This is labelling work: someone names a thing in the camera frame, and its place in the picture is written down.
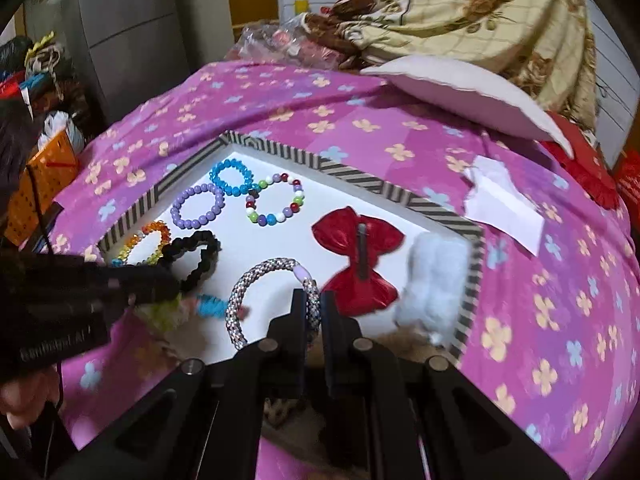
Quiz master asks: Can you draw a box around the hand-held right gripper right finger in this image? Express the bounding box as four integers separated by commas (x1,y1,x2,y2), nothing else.
320,290,571,480

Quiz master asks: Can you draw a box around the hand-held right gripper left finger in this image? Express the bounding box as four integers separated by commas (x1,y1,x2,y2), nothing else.
50,290,308,480

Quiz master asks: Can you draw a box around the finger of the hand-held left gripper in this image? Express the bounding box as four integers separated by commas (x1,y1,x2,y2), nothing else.
102,262,182,307

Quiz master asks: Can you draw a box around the green flower hair clip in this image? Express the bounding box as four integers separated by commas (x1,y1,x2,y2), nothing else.
137,292,196,333

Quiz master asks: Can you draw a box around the silver rhinestone bangle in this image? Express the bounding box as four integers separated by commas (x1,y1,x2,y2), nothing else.
226,257,321,351

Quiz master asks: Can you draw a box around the black scrunchie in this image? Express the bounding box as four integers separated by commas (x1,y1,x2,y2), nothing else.
162,230,222,292

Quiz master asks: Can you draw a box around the blue coil hair tie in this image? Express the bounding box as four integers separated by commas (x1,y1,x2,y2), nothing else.
195,294,232,320

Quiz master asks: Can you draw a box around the purple bead bracelet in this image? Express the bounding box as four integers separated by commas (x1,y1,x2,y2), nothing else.
171,183,226,231

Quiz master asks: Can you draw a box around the striped cardboard box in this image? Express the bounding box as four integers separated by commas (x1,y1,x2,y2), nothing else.
97,130,486,361

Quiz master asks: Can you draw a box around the red bow hair clip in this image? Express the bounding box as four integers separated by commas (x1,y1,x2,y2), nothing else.
312,206,405,317

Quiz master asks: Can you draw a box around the multicolour bead bracelet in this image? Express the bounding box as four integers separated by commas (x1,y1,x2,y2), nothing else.
244,172,307,227

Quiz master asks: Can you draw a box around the blue bead bracelet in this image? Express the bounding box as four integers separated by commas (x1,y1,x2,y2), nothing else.
209,158,256,196

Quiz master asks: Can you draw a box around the person's left hand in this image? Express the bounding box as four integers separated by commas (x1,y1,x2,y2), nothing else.
0,367,63,431

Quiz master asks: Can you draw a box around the white fluffy pompom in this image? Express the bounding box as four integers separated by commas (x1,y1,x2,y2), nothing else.
392,234,471,346

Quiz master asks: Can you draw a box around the orange plastic basket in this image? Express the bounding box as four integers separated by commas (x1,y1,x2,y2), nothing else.
5,127,81,248

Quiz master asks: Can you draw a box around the white plastic bag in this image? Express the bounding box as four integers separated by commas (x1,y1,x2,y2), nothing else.
42,110,86,153

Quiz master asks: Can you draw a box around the pink floral blanket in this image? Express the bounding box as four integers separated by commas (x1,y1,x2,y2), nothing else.
47,60,640,480

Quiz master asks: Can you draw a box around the white paper sheet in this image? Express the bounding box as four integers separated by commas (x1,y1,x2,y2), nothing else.
462,156,546,256

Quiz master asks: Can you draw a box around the pile of colourful bags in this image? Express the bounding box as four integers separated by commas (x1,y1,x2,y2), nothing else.
0,32,96,126

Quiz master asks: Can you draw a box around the grey cabinet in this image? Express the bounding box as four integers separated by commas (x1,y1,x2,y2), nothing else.
25,0,236,121

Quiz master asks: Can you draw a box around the clear plastic bag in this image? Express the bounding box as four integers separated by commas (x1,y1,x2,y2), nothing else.
235,17,361,71

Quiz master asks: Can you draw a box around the red cloth item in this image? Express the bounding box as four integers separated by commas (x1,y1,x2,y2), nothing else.
540,112,621,209

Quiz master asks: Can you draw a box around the red package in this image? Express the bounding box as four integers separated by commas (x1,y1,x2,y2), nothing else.
616,152,640,203

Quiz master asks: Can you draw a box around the beige floral blanket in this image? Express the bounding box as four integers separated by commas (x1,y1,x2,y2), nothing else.
305,0,601,131

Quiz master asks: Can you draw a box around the orange crystal bead bracelet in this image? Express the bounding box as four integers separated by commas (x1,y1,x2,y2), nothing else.
112,220,172,267

